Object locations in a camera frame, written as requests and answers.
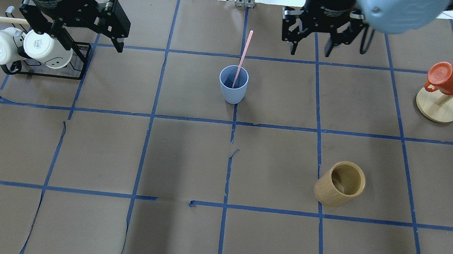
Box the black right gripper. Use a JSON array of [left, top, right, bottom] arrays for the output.
[[281, 0, 369, 57]]

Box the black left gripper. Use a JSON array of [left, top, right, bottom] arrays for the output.
[[19, 0, 131, 53]]

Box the pink chopstick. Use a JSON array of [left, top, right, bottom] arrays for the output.
[[232, 29, 254, 88]]

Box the light blue plastic cup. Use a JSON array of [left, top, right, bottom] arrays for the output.
[[219, 65, 249, 105]]

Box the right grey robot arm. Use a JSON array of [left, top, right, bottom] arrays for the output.
[[281, 0, 453, 56]]

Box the bamboo wooden cup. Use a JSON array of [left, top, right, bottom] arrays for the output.
[[313, 161, 367, 207]]

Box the white ceramic mug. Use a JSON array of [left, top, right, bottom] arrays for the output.
[[0, 27, 26, 65], [23, 30, 73, 69]]

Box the wooden dowel rod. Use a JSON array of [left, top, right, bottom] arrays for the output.
[[0, 17, 30, 26]]

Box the orange plastic mug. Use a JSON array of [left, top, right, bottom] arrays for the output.
[[424, 62, 453, 96]]

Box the black wire mug rack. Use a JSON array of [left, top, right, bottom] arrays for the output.
[[0, 23, 91, 80]]

